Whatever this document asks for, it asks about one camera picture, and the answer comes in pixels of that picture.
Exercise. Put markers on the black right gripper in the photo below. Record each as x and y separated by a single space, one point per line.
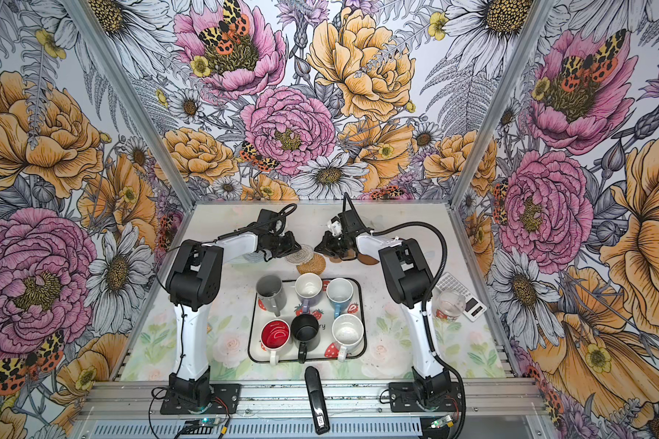
325 247

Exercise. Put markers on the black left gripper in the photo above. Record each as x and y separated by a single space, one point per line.
289 248

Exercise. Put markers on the matte brown round coaster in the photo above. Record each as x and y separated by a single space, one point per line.
366 259

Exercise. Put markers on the tan wicker coaster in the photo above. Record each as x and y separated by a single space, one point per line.
316 265

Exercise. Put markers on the multicolour woven coaster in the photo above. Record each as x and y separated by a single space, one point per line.
304 255

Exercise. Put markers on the white blue mug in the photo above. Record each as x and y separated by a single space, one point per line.
340 292

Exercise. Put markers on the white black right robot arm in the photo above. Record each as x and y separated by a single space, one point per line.
411 284

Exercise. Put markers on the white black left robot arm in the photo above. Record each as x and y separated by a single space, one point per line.
194 281

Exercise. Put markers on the clear glass cup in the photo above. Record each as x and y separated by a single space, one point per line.
449 305

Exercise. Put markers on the grey mug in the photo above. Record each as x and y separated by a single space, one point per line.
270 294

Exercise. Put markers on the white purple mug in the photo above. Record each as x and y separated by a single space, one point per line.
308 288

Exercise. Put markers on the black mug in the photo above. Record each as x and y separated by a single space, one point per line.
305 331

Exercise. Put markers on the red mug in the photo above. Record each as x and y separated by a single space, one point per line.
276 340

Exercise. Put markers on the strawberry print serving tray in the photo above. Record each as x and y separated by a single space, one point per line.
329 326

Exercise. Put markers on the white calculator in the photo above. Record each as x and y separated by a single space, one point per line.
474 307

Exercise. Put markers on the black stapler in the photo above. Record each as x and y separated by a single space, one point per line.
317 402

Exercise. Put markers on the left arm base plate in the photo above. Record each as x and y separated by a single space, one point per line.
225 398

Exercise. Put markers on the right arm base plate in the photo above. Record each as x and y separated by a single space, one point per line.
403 399

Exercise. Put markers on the aluminium front rail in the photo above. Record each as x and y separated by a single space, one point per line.
264 399

